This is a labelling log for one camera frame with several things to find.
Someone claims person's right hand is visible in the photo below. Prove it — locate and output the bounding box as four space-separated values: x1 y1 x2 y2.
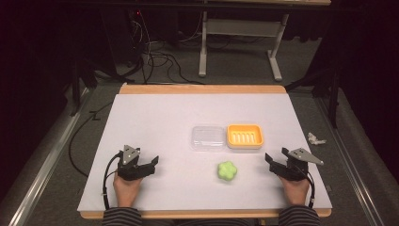
279 174 311 207

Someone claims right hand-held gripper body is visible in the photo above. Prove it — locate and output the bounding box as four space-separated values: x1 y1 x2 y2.
268 147 325 183

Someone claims yellow soap dish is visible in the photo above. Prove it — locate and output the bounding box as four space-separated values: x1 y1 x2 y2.
226 123 264 151

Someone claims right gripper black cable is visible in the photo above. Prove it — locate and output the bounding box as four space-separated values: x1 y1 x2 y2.
301 170 316 209

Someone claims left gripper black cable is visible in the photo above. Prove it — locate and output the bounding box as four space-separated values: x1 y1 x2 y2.
101 152 124 211

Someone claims metal floor rail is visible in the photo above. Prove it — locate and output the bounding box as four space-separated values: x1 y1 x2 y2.
315 96 389 226
0 87 92 226

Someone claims white metal desk frame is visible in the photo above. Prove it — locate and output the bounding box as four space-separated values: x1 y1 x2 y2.
198 9 290 83

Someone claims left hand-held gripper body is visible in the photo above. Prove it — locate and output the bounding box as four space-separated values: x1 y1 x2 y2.
117 144 156 182

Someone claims bundle of floor cables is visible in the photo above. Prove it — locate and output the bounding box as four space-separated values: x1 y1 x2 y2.
126 10 206 86

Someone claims person's left hand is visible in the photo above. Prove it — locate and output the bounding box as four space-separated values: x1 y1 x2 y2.
113 171 144 208

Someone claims white table mat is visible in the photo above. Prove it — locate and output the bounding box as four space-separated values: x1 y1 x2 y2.
76 92 333 212

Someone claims crumpled white paper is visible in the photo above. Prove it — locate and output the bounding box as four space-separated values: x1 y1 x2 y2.
307 132 327 146

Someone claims clear plastic soap box lid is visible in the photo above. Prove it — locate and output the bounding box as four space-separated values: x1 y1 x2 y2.
191 125 228 153

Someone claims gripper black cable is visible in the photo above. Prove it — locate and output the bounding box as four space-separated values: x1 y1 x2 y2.
101 152 124 211
301 170 316 209

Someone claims black floor cable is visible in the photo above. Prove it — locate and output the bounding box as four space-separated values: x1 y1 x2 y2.
68 102 113 179

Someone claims black metal stand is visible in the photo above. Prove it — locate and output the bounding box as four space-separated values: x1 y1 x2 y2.
284 60 342 130
69 57 99 118

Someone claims green flower-shaped soap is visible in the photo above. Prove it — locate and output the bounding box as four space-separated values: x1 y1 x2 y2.
216 160 239 183

